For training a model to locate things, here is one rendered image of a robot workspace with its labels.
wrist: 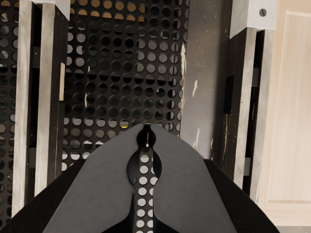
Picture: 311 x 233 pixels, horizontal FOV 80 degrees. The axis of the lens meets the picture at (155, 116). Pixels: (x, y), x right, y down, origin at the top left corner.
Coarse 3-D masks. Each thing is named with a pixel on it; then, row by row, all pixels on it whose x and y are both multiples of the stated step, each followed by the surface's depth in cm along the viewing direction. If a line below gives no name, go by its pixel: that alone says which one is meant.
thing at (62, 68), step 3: (63, 63) 39; (63, 66) 39; (63, 69) 39; (63, 72) 40; (63, 75) 40; (60, 78) 38; (63, 78) 40; (60, 81) 38; (63, 81) 40; (60, 84) 38; (63, 84) 40; (60, 87) 38; (63, 87) 40; (60, 90) 38; (63, 90) 40; (60, 93) 39; (60, 96) 39; (60, 99) 39
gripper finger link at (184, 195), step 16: (160, 128) 11; (160, 144) 10; (176, 144) 10; (160, 160) 9; (176, 160) 9; (192, 160) 9; (160, 176) 8; (176, 176) 8; (192, 176) 8; (208, 176) 8; (160, 192) 7; (176, 192) 7; (192, 192) 7; (208, 192) 7; (160, 208) 7; (176, 208) 7; (192, 208) 7; (208, 208) 7; (224, 208) 7; (160, 224) 6; (176, 224) 6; (192, 224) 6; (208, 224) 6; (224, 224) 6
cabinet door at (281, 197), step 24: (288, 0) 43; (288, 24) 43; (288, 48) 44; (288, 72) 44; (288, 96) 44; (288, 120) 45; (264, 144) 44; (288, 144) 45; (264, 168) 44; (288, 168) 45; (264, 192) 45; (288, 192) 46; (288, 216) 46
